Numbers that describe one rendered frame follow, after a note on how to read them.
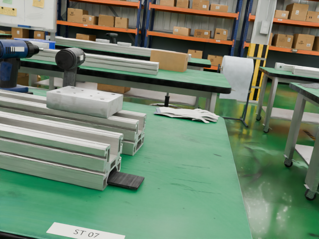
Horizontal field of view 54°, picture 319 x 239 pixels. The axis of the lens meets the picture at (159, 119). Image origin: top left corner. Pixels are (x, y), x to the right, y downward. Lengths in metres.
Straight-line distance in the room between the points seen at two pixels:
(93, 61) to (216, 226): 1.98
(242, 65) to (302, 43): 6.47
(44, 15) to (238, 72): 2.44
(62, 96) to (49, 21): 3.13
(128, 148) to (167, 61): 2.01
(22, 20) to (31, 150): 3.47
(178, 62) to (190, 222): 2.24
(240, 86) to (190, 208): 3.79
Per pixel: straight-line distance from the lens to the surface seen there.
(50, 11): 3.90
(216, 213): 0.59
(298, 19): 10.55
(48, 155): 0.63
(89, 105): 0.77
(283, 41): 10.44
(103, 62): 2.36
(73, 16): 11.12
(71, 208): 0.56
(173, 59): 2.71
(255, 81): 6.32
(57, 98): 0.80
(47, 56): 2.52
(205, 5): 10.26
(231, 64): 4.25
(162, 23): 11.26
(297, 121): 3.05
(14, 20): 4.11
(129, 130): 0.75
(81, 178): 0.61
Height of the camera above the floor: 1.07
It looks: 15 degrees down
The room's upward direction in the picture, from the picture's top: 7 degrees clockwise
